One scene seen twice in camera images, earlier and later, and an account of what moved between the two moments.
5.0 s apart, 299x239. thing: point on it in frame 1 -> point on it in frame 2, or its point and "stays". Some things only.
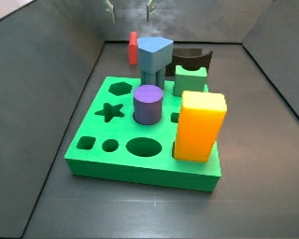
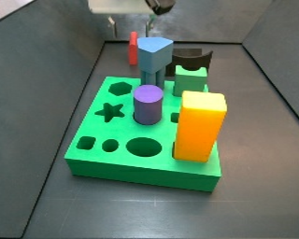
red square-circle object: (134, 48) stays
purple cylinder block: (147, 105) stays
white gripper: (112, 10) -> (123, 7)
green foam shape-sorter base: (115, 147) stays
